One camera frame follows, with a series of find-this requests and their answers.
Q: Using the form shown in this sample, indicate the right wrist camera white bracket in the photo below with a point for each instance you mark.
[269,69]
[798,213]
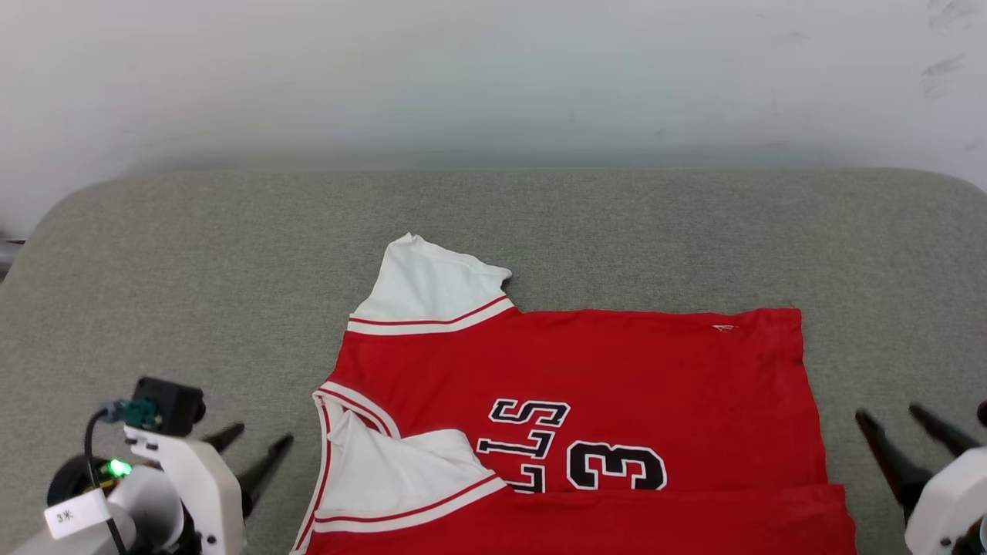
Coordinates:
[952,493]

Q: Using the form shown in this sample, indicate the white paper label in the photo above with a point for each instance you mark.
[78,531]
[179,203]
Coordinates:
[75,514]

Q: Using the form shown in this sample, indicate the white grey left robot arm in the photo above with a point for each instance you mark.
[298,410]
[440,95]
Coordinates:
[54,549]

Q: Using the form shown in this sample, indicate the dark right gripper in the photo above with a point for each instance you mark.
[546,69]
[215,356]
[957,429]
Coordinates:
[973,541]

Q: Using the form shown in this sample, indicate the red and white basketball jersey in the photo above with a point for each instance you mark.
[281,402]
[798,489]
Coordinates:
[655,378]

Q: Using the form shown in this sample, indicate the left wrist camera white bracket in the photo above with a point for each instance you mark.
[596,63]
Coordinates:
[197,478]

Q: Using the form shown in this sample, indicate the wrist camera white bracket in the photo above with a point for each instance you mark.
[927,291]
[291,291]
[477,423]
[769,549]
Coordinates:
[197,478]
[952,493]

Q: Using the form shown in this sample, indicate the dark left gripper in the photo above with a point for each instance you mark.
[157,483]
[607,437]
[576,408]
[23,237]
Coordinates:
[150,501]

